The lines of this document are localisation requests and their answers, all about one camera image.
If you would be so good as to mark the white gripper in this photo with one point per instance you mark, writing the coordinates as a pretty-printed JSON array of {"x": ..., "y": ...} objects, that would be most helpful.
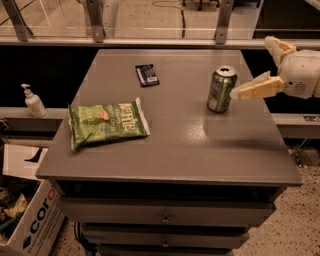
[{"x": 297, "y": 73}]

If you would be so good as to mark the green soda can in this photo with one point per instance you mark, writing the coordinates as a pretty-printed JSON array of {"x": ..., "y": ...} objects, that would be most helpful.
[{"x": 223, "y": 80}]

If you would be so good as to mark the metal glass railing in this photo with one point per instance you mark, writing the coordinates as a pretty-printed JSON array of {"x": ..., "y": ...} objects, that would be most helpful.
[{"x": 237, "y": 24}]

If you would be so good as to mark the dark blue snack packet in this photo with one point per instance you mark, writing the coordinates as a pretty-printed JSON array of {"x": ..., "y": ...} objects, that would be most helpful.
[{"x": 147, "y": 75}]

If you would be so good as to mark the grey drawer cabinet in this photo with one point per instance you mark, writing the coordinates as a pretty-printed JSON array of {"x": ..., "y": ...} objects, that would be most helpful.
[{"x": 196, "y": 185}]

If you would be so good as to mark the green kettle chips bag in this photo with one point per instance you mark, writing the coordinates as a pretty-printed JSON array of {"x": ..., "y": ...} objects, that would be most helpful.
[{"x": 106, "y": 123}]

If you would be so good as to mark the white pump dispenser bottle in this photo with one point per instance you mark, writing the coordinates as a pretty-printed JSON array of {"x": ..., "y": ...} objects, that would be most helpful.
[{"x": 33, "y": 102}]

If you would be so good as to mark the white cardboard box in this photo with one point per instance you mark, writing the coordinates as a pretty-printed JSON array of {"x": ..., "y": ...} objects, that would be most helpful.
[{"x": 37, "y": 229}]

